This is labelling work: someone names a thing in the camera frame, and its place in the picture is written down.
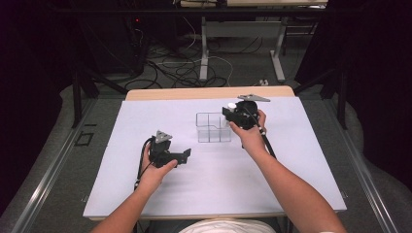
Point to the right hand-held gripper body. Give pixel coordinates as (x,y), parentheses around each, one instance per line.
(244,113)

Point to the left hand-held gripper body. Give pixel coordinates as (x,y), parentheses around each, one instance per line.
(160,152)

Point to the clear plastic organizer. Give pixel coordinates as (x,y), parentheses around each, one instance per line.
(210,127)

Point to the person's left hand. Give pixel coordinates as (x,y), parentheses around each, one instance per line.
(154,176)

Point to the person's right hand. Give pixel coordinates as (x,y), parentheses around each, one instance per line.
(251,137)

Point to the white plug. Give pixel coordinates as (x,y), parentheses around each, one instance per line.
(264,82)

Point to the wooden table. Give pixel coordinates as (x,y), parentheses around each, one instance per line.
(194,93)

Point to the white table sheet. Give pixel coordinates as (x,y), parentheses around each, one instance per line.
(210,187)

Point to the person's white shirt torso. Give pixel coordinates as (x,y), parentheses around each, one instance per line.
(226,226)

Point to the white-legged desk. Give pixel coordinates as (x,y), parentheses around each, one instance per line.
(243,29)

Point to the black metal stand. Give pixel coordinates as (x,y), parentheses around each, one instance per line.
(336,93)
(81,97)

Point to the dark computer tower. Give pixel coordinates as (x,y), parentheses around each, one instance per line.
(129,42)

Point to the black crossbar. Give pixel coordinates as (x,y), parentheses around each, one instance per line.
(162,11)

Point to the aluminium floor rail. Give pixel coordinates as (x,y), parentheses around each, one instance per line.
(362,171)
(48,174)

